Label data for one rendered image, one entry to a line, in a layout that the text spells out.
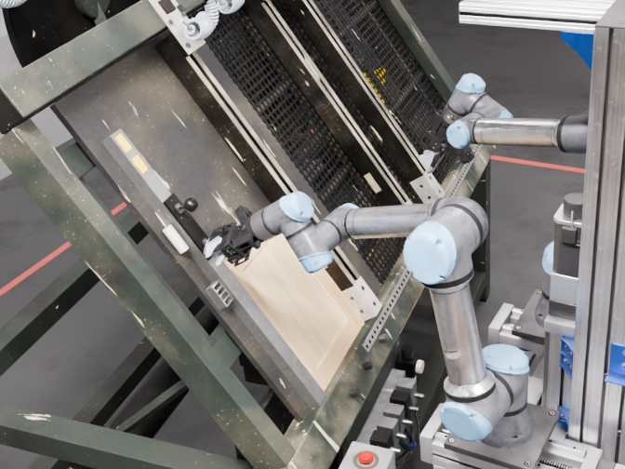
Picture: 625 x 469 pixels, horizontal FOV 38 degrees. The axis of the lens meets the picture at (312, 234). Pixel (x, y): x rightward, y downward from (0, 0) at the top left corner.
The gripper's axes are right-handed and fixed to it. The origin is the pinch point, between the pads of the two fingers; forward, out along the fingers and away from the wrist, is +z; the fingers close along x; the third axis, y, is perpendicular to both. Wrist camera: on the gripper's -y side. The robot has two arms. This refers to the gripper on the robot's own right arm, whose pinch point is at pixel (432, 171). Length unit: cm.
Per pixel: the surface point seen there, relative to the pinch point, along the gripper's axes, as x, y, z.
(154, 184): 74, 53, 0
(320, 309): 44, 3, 35
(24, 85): 97, 81, -25
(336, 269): 30.2, 7.0, 30.1
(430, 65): -112, 39, 32
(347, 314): 34, -4, 40
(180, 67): 36, 76, -7
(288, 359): 71, -1, 31
